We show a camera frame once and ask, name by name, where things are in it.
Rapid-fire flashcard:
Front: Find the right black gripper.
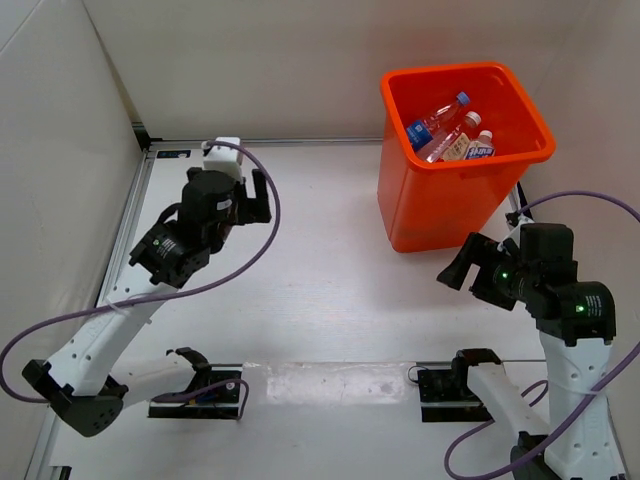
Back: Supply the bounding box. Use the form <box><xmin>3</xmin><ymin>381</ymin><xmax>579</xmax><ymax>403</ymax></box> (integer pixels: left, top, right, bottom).
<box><xmin>436</xmin><ymin>232</ymin><xmax>537</xmax><ymax>310</ymax></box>

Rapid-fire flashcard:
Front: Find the white blue label bottle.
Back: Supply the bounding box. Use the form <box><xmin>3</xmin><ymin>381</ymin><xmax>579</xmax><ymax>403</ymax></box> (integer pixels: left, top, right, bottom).
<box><xmin>463</xmin><ymin>130</ymin><xmax>495</xmax><ymax>160</ymax></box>

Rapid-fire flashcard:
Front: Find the yellow label plastic bottle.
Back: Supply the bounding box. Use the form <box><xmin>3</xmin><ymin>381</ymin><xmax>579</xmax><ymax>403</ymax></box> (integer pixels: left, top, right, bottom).
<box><xmin>425</xmin><ymin>111</ymin><xmax>482</xmax><ymax>163</ymax></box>

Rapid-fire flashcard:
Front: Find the blue label purple cap bottle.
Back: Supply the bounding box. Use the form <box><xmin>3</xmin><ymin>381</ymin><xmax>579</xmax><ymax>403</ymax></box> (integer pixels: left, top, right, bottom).
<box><xmin>405</xmin><ymin>91</ymin><xmax>471</xmax><ymax>152</ymax></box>

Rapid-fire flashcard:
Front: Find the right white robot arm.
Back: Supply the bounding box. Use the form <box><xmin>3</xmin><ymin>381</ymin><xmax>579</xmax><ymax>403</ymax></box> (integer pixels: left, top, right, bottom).
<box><xmin>437</xmin><ymin>222</ymin><xmax>625</xmax><ymax>479</ymax></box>

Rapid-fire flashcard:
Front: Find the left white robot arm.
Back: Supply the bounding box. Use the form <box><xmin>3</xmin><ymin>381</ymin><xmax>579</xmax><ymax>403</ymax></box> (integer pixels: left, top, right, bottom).
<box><xmin>22</xmin><ymin>167</ymin><xmax>275</xmax><ymax>438</ymax></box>

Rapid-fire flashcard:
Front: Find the orange plastic bin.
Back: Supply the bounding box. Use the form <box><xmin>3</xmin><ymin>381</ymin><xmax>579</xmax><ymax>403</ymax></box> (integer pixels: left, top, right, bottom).
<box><xmin>377</xmin><ymin>62</ymin><xmax>556</xmax><ymax>252</ymax></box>

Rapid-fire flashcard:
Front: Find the blue label sticker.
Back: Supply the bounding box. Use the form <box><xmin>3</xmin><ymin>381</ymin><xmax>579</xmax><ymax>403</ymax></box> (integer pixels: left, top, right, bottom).
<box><xmin>156</xmin><ymin>150</ymin><xmax>191</xmax><ymax>159</ymax></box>

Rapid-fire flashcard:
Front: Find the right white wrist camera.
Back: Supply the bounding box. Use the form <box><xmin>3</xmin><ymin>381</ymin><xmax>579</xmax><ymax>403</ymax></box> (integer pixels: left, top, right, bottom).
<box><xmin>498</xmin><ymin>212</ymin><xmax>534</xmax><ymax>252</ymax></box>

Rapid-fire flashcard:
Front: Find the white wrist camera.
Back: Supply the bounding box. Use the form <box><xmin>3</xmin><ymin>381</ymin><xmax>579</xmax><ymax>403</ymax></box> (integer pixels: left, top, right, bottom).
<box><xmin>201</xmin><ymin>141</ymin><xmax>242</xmax><ymax>182</ymax></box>
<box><xmin>498</xmin><ymin>212</ymin><xmax>534</xmax><ymax>252</ymax></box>

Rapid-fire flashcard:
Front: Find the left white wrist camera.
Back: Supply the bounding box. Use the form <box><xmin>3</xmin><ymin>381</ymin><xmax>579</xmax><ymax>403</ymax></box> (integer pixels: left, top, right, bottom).
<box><xmin>201</xmin><ymin>141</ymin><xmax>242</xmax><ymax>182</ymax></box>

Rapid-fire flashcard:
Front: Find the aluminium table frame rail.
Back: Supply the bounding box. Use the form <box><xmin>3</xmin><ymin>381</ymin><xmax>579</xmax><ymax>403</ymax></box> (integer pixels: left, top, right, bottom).
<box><xmin>24</xmin><ymin>121</ymin><xmax>152</xmax><ymax>479</ymax></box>

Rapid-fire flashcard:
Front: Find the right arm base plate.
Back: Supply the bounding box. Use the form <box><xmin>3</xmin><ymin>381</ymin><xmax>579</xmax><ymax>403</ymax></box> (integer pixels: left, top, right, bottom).
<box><xmin>406</xmin><ymin>363</ymin><xmax>492</xmax><ymax>423</ymax></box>

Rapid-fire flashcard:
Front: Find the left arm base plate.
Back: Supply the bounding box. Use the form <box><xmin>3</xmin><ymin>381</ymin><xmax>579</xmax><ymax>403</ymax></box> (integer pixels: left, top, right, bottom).
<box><xmin>147</xmin><ymin>364</ymin><xmax>246</xmax><ymax>421</ymax></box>

